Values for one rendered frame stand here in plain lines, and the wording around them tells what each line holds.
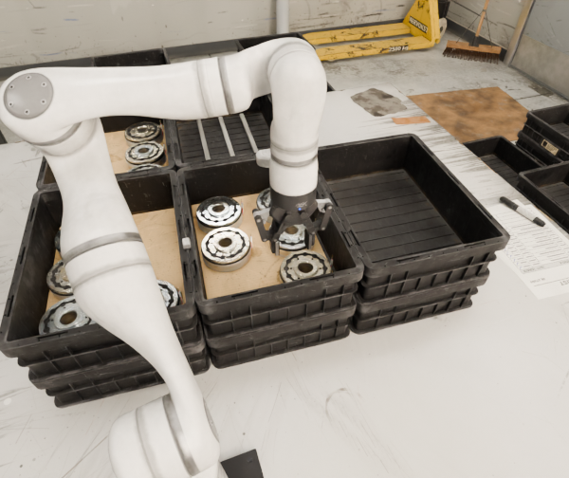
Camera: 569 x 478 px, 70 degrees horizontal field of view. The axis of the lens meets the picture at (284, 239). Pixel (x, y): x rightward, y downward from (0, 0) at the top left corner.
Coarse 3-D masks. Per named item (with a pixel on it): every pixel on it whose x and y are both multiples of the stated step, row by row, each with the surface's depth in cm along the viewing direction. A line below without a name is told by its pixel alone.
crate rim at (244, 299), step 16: (240, 160) 95; (320, 192) 87; (336, 224) 80; (192, 240) 77; (192, 256) 74; (352, 256) 74; (192, 272) 71; (336, 272) 71; (352, 272) 71; (256, 288) 69; (272, 288) 69; (288, 288) 69; (304, 288) 70; (320, 288) 71; (208, 304) 67; (224, 304) 67; (240, 304) 69
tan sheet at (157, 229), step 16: (144, 224) 95; (160, 224) 95; (144, 240) 91; (160, 240) 91; (176, 240) 91; (160, 256) 88; (176, 256) 88; (160, 272) 84; (176, 272) 84; (176, 288) 82; (48, 304) 79
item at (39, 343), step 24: (48, 192) 87; (24, 240) 77; (24, 264) 73; (192, 288) 69; (168, 312) 66; (192, 312) 67; (0, 336) 63; (48, 336) 63; (72, 336) 63; (96, 336) 64
